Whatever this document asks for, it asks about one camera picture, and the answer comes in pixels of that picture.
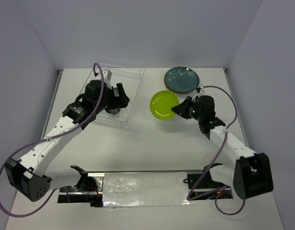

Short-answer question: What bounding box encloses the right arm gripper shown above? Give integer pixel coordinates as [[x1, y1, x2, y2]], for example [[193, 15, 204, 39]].
[[171, 96, 204, 121]]

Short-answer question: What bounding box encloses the blue floral white plate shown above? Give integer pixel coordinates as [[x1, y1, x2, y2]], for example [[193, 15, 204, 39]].
[[165, 84, 195, 95]]

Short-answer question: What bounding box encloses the lime green plate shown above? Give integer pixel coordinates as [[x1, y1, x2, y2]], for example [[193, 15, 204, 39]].
[[149, 90, 179, 120]]

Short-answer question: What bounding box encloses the dark teal speckled plate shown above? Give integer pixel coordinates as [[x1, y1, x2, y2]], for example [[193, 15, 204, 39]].
[[164, 67, 200, 92]]

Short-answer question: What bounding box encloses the black plate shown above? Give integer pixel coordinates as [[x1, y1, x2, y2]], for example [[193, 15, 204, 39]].
[[105, 108, 121, 115]]

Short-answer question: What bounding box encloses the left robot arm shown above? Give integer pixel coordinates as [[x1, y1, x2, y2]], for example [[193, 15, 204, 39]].
[[4, 80, 130, 202]]

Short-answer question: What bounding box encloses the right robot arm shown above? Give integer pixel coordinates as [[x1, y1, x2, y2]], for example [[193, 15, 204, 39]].
[[172, 95, 273, 199]]

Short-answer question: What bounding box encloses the silver foil tape sheet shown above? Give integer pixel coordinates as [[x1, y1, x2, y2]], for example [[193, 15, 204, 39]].
[[102, 172, 190, 207]]

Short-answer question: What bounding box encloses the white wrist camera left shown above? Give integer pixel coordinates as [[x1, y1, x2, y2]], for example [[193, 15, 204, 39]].
[[95, 69, 112, 88]]

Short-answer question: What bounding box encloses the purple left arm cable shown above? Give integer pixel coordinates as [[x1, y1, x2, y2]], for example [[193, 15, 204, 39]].
[[0, 62, 105, 218]]

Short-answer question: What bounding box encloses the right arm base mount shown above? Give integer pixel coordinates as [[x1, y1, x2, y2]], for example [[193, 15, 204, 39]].
[[183, 165, 233, 201]]

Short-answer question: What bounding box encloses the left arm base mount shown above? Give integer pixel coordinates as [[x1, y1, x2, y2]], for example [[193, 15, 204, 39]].
[[57, 165, 105, 208]]

